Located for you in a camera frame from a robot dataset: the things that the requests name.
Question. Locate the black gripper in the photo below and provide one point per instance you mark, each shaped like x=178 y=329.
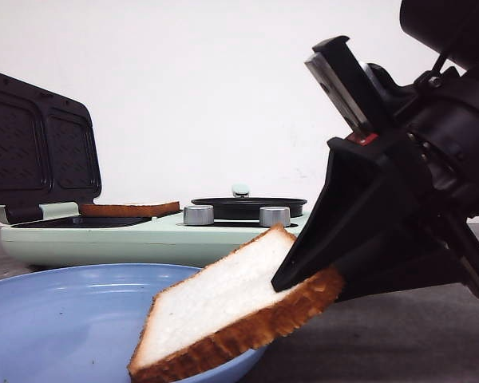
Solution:
x=433 y=127

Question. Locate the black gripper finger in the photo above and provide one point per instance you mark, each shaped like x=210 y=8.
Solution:
x=400 y=258
x=359 y=198

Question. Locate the bread slice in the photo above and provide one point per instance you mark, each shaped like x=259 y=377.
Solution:
x=128 y=210
x=226 y=309

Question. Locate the mint green hinged lid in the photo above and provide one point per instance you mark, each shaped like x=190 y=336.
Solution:
x=47 y=151

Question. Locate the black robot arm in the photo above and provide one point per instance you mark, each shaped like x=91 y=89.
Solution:
x=451 y=28

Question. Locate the mint green breakfast maker base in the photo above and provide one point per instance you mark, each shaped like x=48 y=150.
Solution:
x=61 y=237

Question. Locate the right silver control knob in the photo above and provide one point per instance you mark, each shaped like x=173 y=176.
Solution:
x=273 y=215

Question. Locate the silver control knob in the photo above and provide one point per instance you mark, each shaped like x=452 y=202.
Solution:
x=273 y=215
x=198 y=215

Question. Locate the black frying pan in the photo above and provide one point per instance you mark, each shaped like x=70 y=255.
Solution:
x=242 y=206

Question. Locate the left silver control knob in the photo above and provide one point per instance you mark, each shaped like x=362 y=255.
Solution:
x=198 y=215

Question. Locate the blue plate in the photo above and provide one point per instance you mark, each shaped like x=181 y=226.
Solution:
x=77 y=324

